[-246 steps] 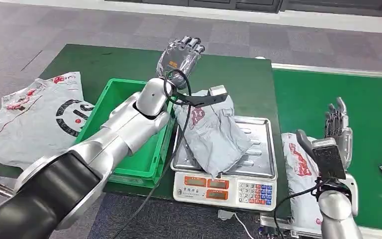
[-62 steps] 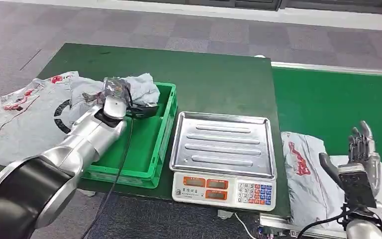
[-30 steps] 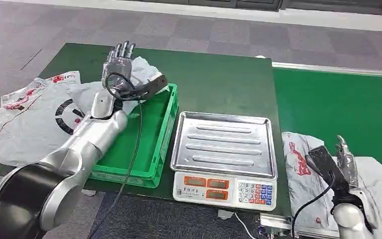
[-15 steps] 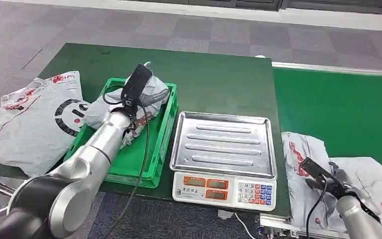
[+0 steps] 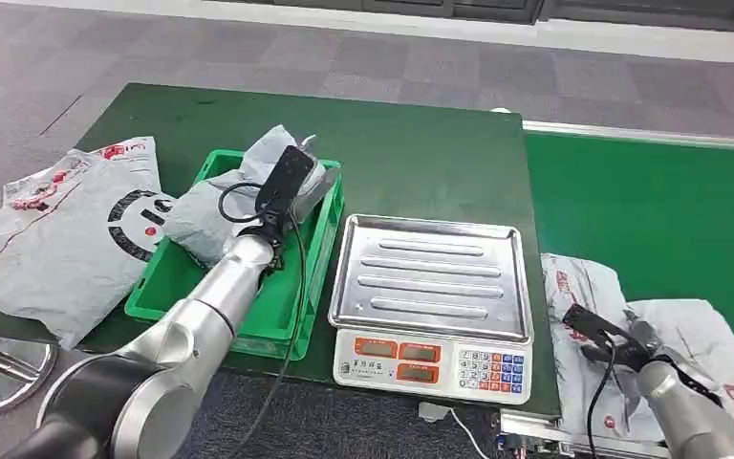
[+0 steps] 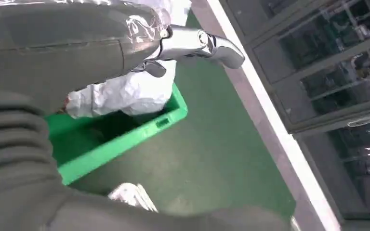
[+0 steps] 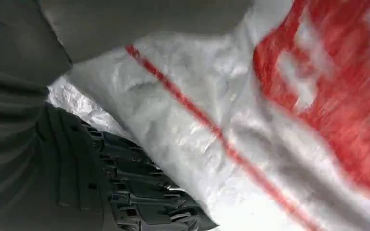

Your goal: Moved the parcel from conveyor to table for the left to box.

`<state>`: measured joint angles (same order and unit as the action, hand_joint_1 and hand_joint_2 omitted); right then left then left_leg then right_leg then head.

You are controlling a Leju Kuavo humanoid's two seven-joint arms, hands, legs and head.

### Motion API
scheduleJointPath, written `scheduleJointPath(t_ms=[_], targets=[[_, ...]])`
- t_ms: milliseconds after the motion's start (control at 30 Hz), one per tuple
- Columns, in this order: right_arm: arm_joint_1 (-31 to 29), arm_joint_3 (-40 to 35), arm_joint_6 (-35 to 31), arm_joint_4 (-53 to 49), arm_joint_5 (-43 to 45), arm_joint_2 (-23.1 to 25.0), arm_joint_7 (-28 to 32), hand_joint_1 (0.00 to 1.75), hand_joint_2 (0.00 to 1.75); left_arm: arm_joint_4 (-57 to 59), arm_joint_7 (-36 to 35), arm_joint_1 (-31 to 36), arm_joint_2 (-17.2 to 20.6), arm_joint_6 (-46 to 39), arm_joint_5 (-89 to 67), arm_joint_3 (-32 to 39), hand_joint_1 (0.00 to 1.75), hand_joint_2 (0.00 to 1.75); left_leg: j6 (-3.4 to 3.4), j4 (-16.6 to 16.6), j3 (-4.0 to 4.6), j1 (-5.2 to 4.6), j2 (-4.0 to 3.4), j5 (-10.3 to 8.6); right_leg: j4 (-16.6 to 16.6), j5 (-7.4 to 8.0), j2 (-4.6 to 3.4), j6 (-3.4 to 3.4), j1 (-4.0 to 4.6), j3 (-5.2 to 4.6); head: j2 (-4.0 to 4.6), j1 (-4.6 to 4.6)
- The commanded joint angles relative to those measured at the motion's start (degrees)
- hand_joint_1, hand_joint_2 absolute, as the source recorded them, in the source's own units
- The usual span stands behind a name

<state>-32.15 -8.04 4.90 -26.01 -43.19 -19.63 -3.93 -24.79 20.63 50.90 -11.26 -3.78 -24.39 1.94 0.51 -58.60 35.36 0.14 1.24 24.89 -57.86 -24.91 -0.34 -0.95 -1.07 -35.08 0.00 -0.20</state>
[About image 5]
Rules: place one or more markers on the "round chrome stool base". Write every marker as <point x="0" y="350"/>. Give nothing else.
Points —
<point x="0" y="380"/>

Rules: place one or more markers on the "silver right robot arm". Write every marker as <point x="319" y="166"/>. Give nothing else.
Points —
<point x="690" y="418"/>

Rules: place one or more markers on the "dark cabinet base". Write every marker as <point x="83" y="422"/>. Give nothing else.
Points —
<point x="405" y="5"/>

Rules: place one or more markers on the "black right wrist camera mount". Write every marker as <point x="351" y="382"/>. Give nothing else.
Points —
<point x="588" y="323"/>

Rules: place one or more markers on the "plain grey parcel bag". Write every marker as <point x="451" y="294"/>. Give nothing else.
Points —
<point x="202" y="215"/>

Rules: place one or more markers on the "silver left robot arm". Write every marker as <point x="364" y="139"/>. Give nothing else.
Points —
<point x="215" y="298"/>

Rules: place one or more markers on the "white electronic scale steel pan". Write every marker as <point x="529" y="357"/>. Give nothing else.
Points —
<point x="430" y="279"/>

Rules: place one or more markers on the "white parcel red print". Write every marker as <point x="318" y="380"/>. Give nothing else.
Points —
<point x="690" y="329"/>

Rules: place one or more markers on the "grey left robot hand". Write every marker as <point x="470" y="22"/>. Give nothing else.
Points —
<point x="317" y="187"/>

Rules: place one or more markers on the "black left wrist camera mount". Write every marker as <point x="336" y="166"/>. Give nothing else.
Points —
<point x="284" y="180"/>

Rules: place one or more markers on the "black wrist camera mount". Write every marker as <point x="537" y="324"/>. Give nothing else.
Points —
<point x="284" y="180"/>
<point x="588" y="323"/>

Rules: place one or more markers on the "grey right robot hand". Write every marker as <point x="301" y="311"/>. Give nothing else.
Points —
<point x="642" y="339"/>

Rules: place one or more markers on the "green plastic crate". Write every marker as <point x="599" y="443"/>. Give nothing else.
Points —
<point x="278" y="304"/>

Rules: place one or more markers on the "grey parcel black circle print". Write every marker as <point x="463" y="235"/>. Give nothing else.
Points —
<point x="57" y="253"/>

